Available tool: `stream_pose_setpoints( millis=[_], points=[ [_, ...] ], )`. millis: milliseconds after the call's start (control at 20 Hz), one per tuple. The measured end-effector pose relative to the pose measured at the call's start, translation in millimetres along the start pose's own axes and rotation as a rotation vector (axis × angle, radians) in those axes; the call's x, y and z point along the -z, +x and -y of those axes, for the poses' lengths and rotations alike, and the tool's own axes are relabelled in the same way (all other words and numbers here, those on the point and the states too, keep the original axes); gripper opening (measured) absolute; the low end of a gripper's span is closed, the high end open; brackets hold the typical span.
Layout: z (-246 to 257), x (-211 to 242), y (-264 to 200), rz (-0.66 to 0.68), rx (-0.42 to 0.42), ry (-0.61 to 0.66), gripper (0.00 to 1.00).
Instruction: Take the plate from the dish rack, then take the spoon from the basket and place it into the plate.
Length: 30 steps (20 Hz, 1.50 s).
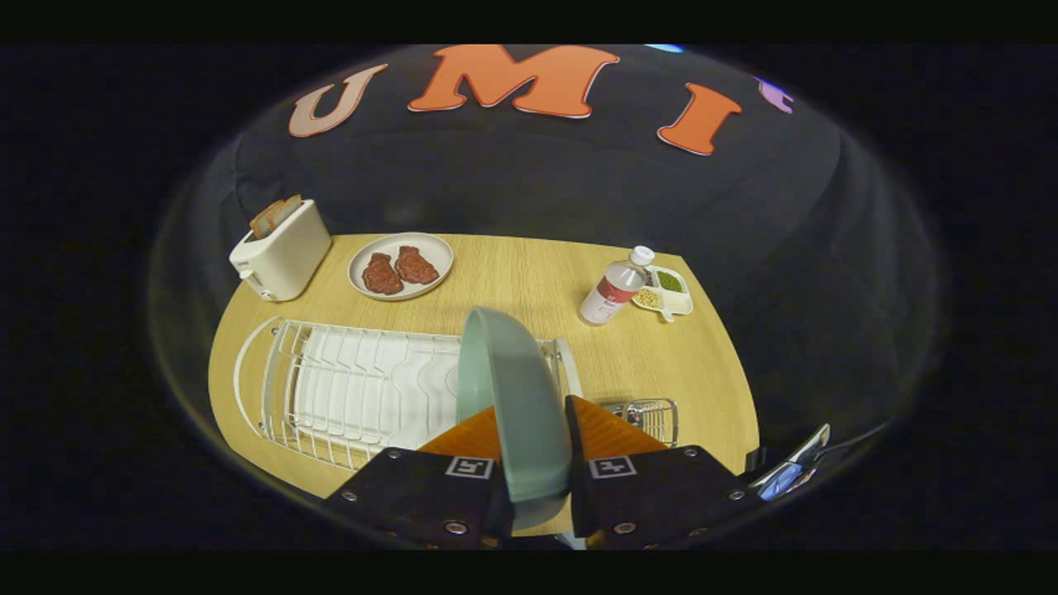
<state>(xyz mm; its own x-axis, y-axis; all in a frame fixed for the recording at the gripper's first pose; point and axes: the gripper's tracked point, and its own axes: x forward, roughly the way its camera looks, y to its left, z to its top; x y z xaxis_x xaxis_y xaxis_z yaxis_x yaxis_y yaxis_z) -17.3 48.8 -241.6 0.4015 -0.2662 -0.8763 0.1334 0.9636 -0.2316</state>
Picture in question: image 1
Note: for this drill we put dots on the clear red label water bottle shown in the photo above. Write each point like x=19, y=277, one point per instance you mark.
x=612, y=293

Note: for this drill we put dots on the white ribbed drip tray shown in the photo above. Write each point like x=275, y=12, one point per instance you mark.
x=372, y=388

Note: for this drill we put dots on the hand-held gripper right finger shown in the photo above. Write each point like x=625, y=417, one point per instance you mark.
x=572, y=434

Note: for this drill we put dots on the toast slice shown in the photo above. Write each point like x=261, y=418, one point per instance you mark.
x=289, y=207
x=263, y=221

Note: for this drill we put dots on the beige round plate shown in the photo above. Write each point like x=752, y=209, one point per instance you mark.
x=434, y=248

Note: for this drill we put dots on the red meat piece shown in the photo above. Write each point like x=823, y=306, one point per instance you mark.
x=416, y=266
x=382, y=275

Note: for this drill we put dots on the white divided dish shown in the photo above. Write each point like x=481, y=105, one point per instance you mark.
x=679, y=302

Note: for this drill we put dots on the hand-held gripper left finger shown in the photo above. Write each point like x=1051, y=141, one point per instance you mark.
x=413, y=496

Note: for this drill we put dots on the pale green plate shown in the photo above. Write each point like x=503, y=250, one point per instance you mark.
x=512, y=397

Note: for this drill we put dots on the white toaster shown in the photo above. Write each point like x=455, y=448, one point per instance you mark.
x=285, y=256

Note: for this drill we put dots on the green beans pile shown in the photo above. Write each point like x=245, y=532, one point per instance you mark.
x=669, y=281

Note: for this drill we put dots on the yellow beans pile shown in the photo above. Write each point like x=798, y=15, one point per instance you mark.
x=649, y=297

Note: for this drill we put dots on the black table clamp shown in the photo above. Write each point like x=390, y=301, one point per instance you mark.
x=755, y=459

